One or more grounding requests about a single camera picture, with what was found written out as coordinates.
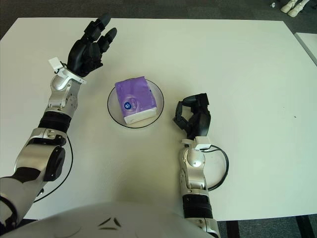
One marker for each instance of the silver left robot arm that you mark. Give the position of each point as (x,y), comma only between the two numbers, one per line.
(59,86)

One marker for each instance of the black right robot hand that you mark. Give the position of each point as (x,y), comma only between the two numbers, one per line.
(201,119)

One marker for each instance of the white humanoid robot foot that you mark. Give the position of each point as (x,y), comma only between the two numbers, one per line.
(287,8)
(296,11)

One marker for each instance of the black table leg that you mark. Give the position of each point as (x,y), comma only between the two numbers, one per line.
(303,229)
(232,230)

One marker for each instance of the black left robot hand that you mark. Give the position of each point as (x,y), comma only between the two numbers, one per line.
(81,55)

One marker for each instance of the white side table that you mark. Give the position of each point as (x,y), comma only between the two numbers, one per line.
(309,43)

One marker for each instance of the white plate with black rim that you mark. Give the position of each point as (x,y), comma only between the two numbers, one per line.
(112,106)

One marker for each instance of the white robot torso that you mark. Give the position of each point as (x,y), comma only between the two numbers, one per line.
(74,223)

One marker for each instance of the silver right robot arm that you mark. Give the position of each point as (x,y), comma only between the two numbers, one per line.
(195,163)

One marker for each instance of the purple tissue paper pack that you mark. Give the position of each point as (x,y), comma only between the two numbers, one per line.
(136,94)

